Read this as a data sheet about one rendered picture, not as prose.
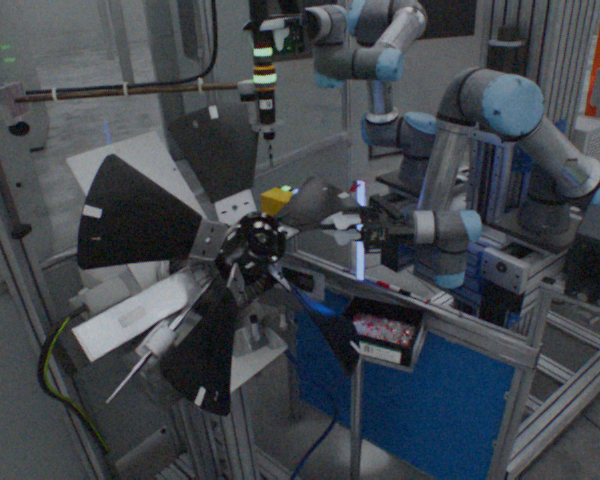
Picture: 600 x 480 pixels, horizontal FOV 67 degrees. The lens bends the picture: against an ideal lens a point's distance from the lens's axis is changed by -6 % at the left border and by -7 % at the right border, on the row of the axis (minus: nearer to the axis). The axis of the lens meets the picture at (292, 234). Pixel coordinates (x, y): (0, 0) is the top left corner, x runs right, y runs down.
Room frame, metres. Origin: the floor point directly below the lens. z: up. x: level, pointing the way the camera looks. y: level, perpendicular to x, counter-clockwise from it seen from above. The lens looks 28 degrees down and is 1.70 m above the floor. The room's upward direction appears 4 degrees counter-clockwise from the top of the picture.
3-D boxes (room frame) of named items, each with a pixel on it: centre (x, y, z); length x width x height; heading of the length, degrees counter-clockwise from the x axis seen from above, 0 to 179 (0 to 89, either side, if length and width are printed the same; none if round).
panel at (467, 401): (1.19, -0.28, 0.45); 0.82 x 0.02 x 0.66; 47
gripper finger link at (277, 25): (0.99, 0.00, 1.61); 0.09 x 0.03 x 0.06; 156
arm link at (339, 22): (1.23, -0.12, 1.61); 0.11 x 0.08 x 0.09; 147
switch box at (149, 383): (1.06, 0.43, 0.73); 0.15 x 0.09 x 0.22; 47
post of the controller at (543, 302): (0.89, -0.60, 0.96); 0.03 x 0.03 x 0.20; 47
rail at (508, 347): (1.19, -0.28, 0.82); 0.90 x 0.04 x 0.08; 47
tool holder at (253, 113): (0.99, 0.04, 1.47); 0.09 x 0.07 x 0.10; 82
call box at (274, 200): (1.46, 0.00, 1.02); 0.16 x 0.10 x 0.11; 47
